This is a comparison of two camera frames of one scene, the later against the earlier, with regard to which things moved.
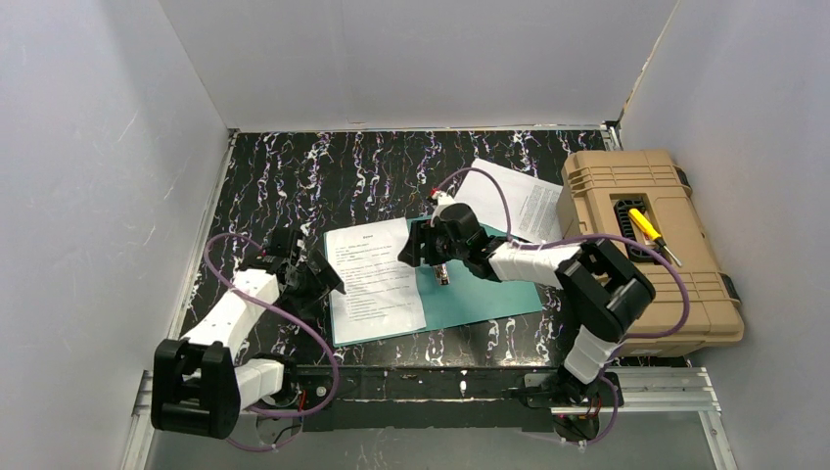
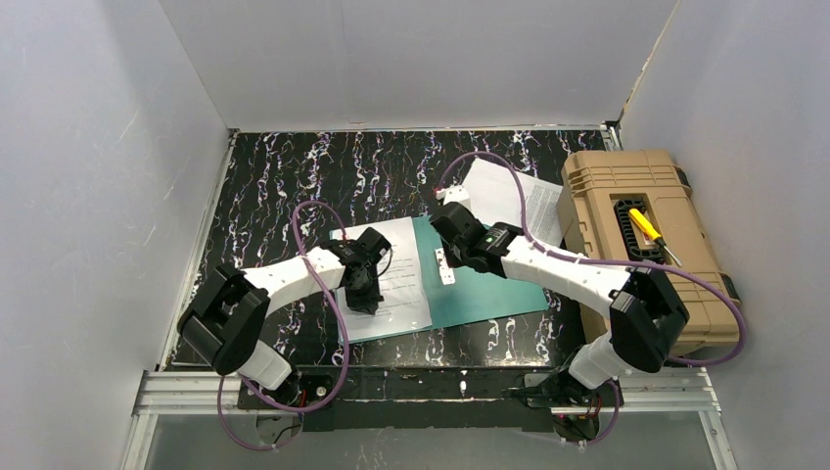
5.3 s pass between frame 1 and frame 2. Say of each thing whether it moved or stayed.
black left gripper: moved
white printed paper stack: stayed
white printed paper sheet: stayed
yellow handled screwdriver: stayed
